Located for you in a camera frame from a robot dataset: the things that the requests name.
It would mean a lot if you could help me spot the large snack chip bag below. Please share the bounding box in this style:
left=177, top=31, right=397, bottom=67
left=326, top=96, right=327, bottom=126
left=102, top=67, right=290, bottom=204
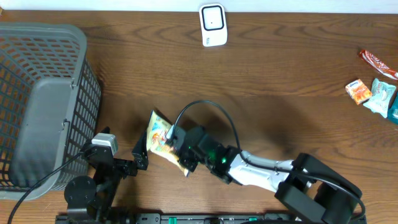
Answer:
left=146, top=110, right=190, bottom=177

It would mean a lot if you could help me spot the small orange tissue box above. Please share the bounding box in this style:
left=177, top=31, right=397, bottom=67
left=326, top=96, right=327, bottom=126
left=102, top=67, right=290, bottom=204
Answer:
left=345, top=79, right=373, bottom=105

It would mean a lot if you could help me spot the mint green wipes packet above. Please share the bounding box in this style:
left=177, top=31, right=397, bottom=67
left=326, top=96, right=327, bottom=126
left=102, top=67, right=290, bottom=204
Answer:
left=363, top=78, right=396, bottom=118

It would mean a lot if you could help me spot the orange red snack bar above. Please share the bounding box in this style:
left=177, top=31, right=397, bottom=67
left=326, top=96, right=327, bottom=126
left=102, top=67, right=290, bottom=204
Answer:
left=359, top=50, right=397, bottom=80

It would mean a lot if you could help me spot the teal mouthwash bottle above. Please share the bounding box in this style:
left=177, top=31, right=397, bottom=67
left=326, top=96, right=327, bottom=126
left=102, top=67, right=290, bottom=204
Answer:
left=387, top=95, right=398, bottom=124

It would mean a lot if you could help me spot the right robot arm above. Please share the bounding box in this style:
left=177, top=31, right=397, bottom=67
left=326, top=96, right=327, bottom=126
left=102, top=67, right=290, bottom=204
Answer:
left=167, top=126, right=364, bottom=223

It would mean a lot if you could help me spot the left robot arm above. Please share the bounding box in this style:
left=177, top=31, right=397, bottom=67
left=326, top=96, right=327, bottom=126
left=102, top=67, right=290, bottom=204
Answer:
left=55, top=127, right=149, bottom=223

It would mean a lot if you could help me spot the white barcode scanner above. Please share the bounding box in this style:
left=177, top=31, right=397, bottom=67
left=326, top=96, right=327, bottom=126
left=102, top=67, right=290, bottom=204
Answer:
left=199, top=3, right=228, bottom=47

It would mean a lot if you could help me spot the grey plastic basket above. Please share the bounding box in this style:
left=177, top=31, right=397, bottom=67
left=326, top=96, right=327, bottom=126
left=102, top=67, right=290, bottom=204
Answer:
left=1, top=22, right=101, bottom=200

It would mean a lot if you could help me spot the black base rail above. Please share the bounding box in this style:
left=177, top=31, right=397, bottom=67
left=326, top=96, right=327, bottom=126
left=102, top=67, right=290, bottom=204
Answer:
left=55, top=212, right=368, bottom=224

